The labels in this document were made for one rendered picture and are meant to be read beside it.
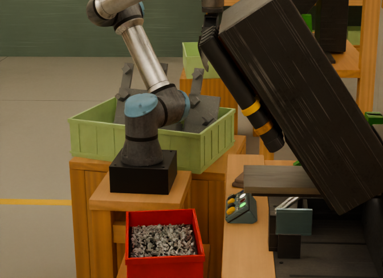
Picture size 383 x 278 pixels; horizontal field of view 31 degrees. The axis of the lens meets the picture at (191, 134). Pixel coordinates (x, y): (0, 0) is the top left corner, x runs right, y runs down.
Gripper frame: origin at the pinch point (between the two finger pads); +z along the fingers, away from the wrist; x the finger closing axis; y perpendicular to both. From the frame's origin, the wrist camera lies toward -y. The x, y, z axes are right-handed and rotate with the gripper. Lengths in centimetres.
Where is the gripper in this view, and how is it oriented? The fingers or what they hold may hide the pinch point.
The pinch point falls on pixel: (212, 68)
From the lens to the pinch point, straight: 232.2
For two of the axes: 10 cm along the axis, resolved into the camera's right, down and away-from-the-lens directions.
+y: 0.7, -3.0, 9.5
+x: -10.0, -0.1, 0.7
